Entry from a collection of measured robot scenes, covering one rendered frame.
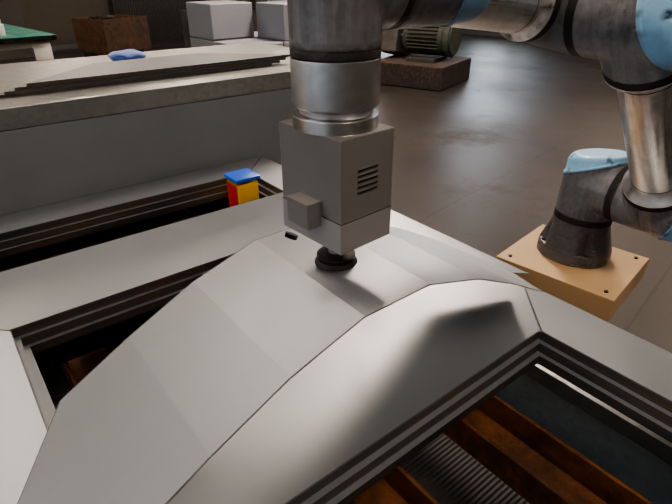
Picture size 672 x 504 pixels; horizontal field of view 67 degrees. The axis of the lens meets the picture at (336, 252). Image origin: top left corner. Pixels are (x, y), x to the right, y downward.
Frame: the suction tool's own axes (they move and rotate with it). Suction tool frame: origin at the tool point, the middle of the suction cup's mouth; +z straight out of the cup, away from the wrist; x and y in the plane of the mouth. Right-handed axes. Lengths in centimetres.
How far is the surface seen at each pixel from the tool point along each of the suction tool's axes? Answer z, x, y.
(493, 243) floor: 102, 192, -90
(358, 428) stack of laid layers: 15.7, -2.6, 6.3
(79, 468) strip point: 8.9, -26.8, -1.7
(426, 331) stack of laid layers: 15.8, 15.7, 0.5
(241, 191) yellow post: 15, 23, -58
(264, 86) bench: -1, 45, -79
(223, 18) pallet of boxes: 4, 172, -314
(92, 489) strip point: 8.8, -26.7, 1.1
